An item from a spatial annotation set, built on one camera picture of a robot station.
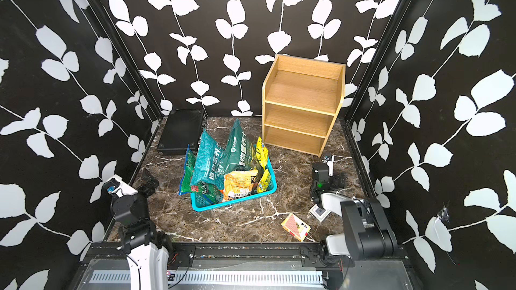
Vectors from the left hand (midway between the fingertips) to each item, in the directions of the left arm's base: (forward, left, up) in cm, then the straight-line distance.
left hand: (138, 172), depth 75 cm
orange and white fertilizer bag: (-5, -38, -2) cm, 38 cm away
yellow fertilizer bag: (+9, -48, -4) cm, 49 cm away
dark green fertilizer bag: (+3, -39, +6) cm, 39 cm away
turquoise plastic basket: (-8, -21, -15) cm, 27 cm away
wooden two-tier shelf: (+28, -65, +11) cm, 72 cm away
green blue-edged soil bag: (-5, -26, -8) cm, 28 cm away
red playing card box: (-18, -60, -18) cm, 65 cm away
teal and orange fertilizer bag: (+1, -28, +4) cm, 28 cm away
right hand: (+7, -80, -12) cm, 81 cm away
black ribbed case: (+37, -4, -17) cm, 41 cm away
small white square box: (-13, -71, -18) cm, 74 cm away
